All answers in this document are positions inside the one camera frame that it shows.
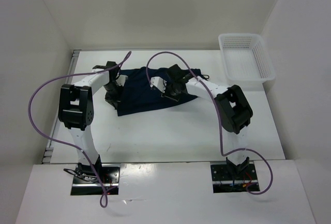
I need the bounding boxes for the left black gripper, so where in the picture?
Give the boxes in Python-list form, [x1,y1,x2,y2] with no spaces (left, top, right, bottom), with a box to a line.
[103,82,124,109]

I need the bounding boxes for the navy blue shorts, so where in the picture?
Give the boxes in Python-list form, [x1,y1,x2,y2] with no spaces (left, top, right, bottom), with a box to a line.
[117,67,197,116]

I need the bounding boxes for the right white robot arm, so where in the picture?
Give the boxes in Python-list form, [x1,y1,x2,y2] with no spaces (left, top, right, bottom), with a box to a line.
[151,64,253,179]

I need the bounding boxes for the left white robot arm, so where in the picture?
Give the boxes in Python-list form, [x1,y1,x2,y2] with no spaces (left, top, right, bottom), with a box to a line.
[58,62,124,183]

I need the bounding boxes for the white plastic basket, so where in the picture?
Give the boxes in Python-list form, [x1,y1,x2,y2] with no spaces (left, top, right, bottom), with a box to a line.
[218,33,276,86]

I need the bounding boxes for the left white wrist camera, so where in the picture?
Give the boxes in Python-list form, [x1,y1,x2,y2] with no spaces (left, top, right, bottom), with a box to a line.
[116,75,128,87]

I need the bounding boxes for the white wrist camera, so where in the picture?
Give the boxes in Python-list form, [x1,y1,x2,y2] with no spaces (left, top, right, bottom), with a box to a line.
[150,77,167,93]
[116,75,128,87]

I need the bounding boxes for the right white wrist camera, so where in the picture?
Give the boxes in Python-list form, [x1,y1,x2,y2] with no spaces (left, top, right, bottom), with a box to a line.
[150,77,167,93]

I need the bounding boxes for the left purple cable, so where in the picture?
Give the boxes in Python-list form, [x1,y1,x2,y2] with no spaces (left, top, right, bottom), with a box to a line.
[27,51,132,208]

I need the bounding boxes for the purple cable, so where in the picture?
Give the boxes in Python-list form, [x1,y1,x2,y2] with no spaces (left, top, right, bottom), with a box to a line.
[146,51,274,196]
[27,51,132,208]

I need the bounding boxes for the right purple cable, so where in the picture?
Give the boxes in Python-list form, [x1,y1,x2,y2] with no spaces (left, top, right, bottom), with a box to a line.
[146,51,274,196]

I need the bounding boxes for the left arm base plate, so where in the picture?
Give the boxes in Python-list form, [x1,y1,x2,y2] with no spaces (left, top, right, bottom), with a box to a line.
[64,165,120,196]

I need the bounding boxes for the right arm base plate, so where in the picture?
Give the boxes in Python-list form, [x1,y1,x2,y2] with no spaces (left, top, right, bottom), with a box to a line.
[210,162,260,193]

